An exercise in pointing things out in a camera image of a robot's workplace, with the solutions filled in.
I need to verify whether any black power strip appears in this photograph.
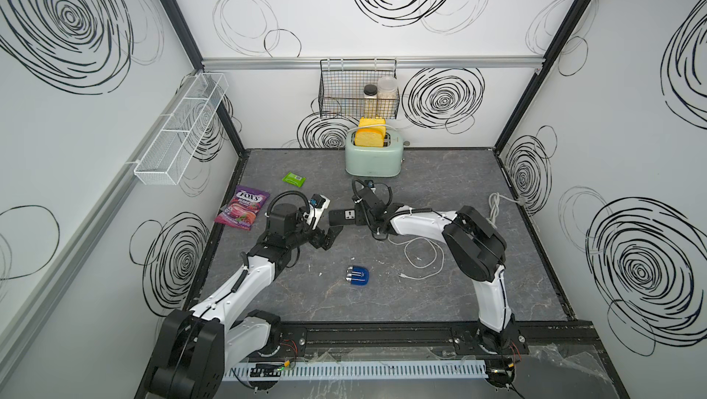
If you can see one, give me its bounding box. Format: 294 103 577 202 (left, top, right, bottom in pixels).
329 209 356 226

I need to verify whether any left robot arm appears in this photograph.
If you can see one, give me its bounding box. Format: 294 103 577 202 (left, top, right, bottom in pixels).
136 191 342 398

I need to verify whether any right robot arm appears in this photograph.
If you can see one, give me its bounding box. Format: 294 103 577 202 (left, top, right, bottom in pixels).
342 194 515 354

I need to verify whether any blue electric shaver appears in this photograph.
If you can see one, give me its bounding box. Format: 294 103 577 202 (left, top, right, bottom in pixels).
345 266 370 286

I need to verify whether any mint green toaster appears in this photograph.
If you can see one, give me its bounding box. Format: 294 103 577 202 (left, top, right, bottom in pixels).
344 128 405 178

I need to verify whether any green snack packet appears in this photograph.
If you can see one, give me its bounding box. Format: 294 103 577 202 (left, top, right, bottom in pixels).
283 172 307 188

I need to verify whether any purple candy bag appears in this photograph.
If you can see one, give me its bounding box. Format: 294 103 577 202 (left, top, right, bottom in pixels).
215 185 270 231

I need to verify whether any front yellow toast slice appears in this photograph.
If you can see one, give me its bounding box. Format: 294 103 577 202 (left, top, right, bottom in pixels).
353 126 387 148

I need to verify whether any yellow toast slice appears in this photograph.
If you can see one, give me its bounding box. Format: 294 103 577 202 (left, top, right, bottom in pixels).
353 126 387 148
357 118 387 137

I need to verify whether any rear yellow toast slice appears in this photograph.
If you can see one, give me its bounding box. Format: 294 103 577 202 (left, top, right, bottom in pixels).
357 118 387 137

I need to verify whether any white lid spice jar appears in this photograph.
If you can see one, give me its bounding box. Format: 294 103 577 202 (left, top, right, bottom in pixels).
377 76 399 118

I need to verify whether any dark lid spice jar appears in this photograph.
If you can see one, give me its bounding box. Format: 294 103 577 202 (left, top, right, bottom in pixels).
364 84 377 119

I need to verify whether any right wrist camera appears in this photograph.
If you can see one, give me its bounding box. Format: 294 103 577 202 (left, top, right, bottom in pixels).
364 179 377 192

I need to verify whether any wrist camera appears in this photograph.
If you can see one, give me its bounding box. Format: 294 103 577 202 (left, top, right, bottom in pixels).
309 194 331 229
364 179 377 192

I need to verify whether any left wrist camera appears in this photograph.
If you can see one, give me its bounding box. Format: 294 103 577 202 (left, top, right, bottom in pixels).
309 194 331 229

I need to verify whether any white power strip cord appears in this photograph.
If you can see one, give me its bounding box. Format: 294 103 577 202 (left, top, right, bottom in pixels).
408 193 526 226

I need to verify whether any black wire wall basket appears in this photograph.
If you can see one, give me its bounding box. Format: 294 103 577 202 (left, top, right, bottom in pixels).
318 58 401 120

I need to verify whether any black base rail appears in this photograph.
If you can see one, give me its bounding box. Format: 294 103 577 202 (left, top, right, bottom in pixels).
159 320 600 358

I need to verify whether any white mesh wall shelf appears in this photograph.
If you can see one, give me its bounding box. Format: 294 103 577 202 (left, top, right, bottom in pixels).
134 72 228 185

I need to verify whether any white slotted cable duct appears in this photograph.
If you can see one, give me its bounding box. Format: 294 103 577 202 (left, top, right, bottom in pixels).
223 360 488 382

